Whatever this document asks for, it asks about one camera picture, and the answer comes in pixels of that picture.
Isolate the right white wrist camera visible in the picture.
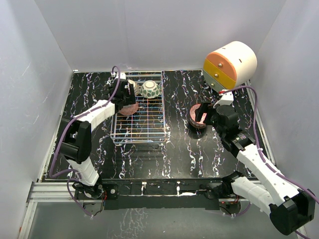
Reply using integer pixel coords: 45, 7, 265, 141
214, 90, 234, 108

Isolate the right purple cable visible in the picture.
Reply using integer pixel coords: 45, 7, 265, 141
219, 85, 319, 239

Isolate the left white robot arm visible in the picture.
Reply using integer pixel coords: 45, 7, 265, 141
58, 73, 136, 199

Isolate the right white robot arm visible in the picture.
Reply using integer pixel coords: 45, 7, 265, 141
194, 103, 316, 236

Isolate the brown patterned bowl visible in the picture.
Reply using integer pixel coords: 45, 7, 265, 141
128, 80, 140, 96

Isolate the pink patterned bowl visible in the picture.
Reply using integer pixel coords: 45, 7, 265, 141
119, 102, 139, 116

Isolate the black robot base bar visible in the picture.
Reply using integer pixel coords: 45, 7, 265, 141
73, 178, 253, 211

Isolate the black dotted white bowl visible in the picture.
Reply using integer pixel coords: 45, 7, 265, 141
188, 104, 207, 129

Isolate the round pastel drawer cabinet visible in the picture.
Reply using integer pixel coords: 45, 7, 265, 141
202, 41, 257, 92

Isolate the purple cable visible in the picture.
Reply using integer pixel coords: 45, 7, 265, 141
48, 65, 122, 217
219, 85, 319, 239

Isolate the white wire dish rack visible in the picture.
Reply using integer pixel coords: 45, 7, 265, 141
110, 72, 165, 146

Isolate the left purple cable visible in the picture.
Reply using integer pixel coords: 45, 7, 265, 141
48, 65, 122, 217

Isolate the green spotted white bowl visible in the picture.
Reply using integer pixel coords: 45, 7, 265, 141
140, 80, 160, 99

